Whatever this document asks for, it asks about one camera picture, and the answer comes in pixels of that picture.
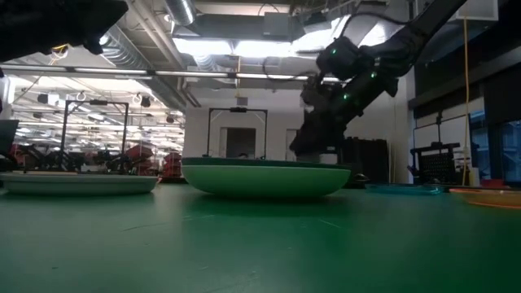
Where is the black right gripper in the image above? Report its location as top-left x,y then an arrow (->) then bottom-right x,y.
289,104 -> 348,159

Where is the orange translucent plastic plate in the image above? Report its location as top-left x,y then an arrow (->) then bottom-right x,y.
449,187 -> 521,211

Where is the red equipment stack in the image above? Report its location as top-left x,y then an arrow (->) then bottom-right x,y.
125,143 -> 155,177
162,151 -> 183,179

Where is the dark cabinet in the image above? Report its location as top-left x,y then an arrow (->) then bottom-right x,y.
341,137 -> 390,185

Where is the blue translucent plastic plate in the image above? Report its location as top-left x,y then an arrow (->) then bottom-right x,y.
365,183 -> 445,196

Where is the black perforated equipment cart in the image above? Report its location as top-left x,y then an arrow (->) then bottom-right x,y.
409,142 -> 463,186

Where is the long ceiling light bar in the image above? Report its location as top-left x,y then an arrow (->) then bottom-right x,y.
0,63 -> 352,83

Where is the pale grey plastic plate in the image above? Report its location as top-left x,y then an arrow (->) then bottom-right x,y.
0,171 -> 160,196

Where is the dark monitor screen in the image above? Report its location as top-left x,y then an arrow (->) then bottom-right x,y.
0,119 -> 20,158

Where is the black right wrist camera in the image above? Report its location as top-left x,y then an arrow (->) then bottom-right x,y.
300,75 -> 327,112

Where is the black metal frame stand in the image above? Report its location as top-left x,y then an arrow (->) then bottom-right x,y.
59,98 -> 130,173
207,107 -> 269,160

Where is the silver ventilation duct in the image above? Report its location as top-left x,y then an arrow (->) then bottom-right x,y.
164,0 -> 197,27

